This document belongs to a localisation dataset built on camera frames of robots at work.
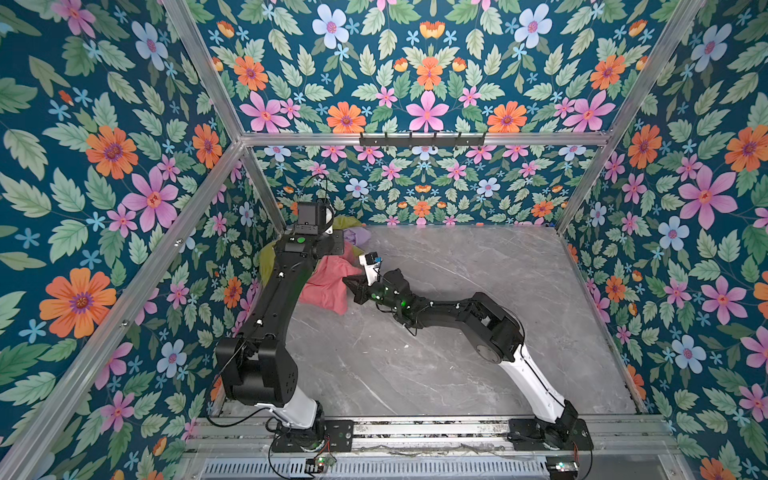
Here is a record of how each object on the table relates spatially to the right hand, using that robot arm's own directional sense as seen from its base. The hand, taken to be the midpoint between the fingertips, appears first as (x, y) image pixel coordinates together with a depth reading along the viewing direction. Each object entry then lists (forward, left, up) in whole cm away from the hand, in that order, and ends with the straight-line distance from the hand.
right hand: (344, 275), depth 88 cm
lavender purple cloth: (+23, -1, -6) cm, 24 cm away
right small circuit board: (-46, -56, -16) cm, 74 cm away
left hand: (+6, 0, +14) cm, 15 cm away
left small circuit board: (-45, +3, -14) cm, 47 cm away
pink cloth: (0, +7, -6) cm, 9 cm away
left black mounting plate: (-40, +1, -14) cm, 42 cm away
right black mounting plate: (-40, -48, -14) cm, 64 cm away
